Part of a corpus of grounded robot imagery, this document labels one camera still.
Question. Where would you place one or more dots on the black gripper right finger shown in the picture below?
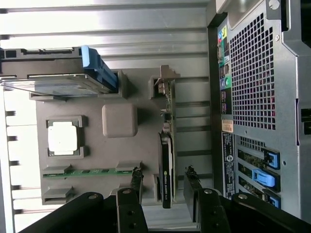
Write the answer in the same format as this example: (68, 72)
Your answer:
(209, 206)

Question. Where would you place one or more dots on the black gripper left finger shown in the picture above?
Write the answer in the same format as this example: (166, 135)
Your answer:
(128, 208)

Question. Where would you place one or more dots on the green RAM stick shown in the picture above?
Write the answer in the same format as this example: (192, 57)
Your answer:
(90, 172)

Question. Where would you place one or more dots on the blue expansion slot latch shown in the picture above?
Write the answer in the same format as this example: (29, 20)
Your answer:
(264, 179)

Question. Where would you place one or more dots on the graphics card with black cooler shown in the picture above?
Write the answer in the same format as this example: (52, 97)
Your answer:
(168, 145)

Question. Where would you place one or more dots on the grey parts rack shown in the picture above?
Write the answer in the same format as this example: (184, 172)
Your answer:
(116, 136)

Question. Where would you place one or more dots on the orange sticker on case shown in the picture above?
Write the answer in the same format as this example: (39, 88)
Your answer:
(227, 125)

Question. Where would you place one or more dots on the silver CPU chip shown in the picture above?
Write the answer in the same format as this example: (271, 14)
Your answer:
(63, 138)

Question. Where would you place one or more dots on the grey PC case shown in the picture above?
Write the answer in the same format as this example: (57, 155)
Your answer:
(260, 102)

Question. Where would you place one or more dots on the hard disk with blue caddy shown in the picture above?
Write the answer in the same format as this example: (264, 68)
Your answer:
(56, 70)

